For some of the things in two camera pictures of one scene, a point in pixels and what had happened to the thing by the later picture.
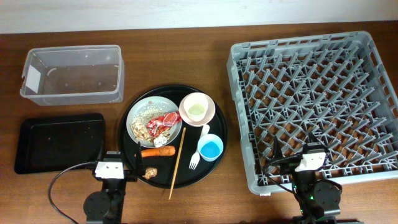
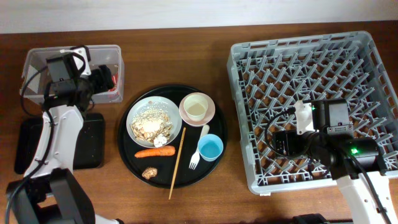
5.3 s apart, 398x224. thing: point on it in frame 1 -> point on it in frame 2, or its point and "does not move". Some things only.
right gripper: (290, 165) -> (290, 137)
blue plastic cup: (210, 147) does not move
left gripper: (140, 168) -> (102, 78)
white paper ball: (160, 141) does not move
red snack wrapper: (158, 124) -> (114, 81)
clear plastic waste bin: (74, 74) does not move
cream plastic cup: (196, 104) does not move
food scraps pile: (138, 124) does not move
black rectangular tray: (51, 145) does not move
